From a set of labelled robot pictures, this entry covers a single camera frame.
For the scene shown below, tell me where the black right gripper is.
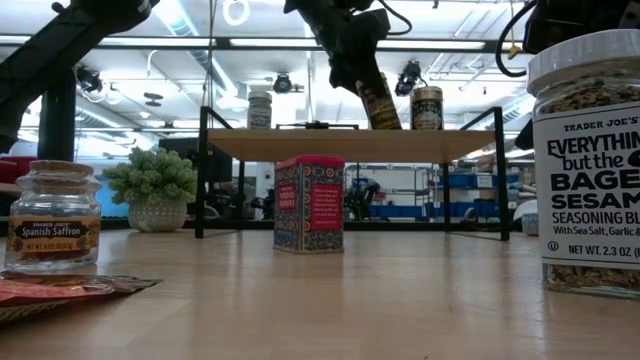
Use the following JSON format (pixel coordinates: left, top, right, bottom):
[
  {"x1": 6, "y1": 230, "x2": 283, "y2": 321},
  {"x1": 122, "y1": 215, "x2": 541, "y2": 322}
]
[{"x1": 514, "y1": 0, "x2": 640, "y2": 151}]

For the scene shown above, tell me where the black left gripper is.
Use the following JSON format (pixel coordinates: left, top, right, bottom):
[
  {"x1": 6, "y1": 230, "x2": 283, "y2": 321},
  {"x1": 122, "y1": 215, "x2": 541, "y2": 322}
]
[{"x1": 284, "y1": 0, "x2": 389, "y2": 94}]

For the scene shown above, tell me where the chili onion jar yellow lid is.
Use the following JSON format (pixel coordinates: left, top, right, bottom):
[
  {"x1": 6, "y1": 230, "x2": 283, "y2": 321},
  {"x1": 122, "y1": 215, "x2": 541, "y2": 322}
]
[{"x1": 356, "y1": 73, "x2": 404, "y2": 131}]

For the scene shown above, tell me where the spice jar tan lid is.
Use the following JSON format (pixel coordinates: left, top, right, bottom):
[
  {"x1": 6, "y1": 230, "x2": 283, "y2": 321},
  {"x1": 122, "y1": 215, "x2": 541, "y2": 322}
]
[{"x1": 409, "y1": 85, "x2": 445, "y2": 132}]

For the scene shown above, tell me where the bagel seasoning jar white lid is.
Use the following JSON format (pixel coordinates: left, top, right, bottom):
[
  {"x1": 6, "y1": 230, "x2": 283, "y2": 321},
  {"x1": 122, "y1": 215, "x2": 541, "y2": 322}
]
[
  {"x1": 247, "y1": 90, "x2": 274, "y2": 130},
  {"x1": 526, "y1": 28, "x2": 640, "y2": 301}
]

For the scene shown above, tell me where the smoked paprika tin red lid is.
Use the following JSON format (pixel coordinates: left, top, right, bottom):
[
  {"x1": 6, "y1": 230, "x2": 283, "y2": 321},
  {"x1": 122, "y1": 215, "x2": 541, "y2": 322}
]
[{"x1": 273, "y1": 154, "x2": 346, "y2": 255}]

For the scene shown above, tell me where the saffron glass jar cork lid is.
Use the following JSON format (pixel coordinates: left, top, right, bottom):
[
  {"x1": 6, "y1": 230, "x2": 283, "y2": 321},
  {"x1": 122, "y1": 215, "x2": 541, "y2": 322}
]
[{"x1": 4, "y1": 159, "x2": 101, "y2": 274}]

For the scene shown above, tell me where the orange seasoning packet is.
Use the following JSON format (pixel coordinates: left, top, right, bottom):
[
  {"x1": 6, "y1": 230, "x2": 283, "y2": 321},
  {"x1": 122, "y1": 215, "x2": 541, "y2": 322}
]
[{"x1": 0, "y1": 272, "x2": 164, "y2": 326}]

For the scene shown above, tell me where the small round silver container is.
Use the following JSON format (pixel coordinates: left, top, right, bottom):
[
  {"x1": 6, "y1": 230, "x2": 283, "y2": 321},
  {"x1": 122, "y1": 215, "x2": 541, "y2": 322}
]
[{"x1": 514, "y1": 199, "x2": 539, "y2": 236}]

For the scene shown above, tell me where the black background equipment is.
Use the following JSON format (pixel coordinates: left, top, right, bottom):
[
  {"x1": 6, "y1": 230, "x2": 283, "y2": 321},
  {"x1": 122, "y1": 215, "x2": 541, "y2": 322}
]
[{"x1": 344, "y1": 177, "x2": 381, "y2": 221}]

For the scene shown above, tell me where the rack with blue bins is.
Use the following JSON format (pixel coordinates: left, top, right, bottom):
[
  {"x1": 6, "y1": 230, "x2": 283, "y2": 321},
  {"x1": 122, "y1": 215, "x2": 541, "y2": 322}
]
[{"x1": 344, "y1": 163, "x2": 519, "y2": 221}]

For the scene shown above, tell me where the black monitor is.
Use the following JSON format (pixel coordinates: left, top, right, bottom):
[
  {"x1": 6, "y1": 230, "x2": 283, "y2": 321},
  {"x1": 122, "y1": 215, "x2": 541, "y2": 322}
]
[{"x1": 158, "y1": 137, "x2": 234, "y2": 184}]

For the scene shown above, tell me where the succulent plant patterned pot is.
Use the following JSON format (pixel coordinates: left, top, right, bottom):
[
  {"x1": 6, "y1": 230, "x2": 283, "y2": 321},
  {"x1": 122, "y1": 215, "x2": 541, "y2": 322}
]
[{"x1": 102, "y1": 147, "x2": 199, "y2": 234}]

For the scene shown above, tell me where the red storage bin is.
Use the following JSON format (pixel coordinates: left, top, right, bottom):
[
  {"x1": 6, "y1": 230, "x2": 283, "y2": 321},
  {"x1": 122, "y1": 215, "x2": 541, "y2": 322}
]
[{"x1": 0, "y1": 157, "x2": 37, "y2": 184}]

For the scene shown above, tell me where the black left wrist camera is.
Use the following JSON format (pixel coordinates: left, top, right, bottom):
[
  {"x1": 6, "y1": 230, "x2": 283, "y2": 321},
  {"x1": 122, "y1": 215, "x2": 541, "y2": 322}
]
[{"x1": 352, "y1": 8, "x2": 392, "y2": 50}]

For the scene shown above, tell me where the black camera with cable loop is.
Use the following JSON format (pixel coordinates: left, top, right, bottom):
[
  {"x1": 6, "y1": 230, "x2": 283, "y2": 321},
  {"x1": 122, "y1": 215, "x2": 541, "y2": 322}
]
[{"x1": 393, "y1": 59, "x2": 430, "y2": 99}]

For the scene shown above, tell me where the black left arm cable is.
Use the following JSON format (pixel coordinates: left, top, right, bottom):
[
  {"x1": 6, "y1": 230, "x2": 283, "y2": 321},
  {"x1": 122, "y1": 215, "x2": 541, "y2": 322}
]
[{"x1": 374, "y1": 0, "x2": 414, "y2": 37}]

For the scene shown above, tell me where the wooden shelf black metal frame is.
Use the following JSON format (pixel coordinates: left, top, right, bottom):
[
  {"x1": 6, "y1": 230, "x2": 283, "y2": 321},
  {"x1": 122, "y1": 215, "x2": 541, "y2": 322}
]
[{"x1": 194, "y1": 105, "x2": 511, "y2": 242}]

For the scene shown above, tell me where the black ceiling camera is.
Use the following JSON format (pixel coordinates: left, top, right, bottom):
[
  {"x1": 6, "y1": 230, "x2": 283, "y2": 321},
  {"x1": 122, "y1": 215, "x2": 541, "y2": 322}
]
[
  {"x1": 272, "y1": 72, "x2": 305, "y2": 95},
  {"x1": 75, "y1": 67, "x2": 105, "y2": 95}
]

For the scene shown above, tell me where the hanging cord yellow tag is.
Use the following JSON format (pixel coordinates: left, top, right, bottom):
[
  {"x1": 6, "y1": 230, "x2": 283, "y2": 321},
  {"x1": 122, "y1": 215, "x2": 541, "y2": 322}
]
[{"x1": 507, "y1": 0, "x2": 522, "y2": 61}]

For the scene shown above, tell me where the white ceiling ring light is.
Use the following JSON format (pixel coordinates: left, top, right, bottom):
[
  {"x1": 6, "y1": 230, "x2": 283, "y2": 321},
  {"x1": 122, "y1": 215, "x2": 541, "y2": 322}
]
[{"x1": 222, "y1": 0, "x2": 251, "y2": 27}]

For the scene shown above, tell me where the black vertical post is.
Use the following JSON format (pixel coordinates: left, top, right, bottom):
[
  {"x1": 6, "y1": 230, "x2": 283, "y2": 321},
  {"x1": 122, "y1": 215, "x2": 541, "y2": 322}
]
[{"x1": 37, "y1": 64, "x2": 76, "y2": 162}]

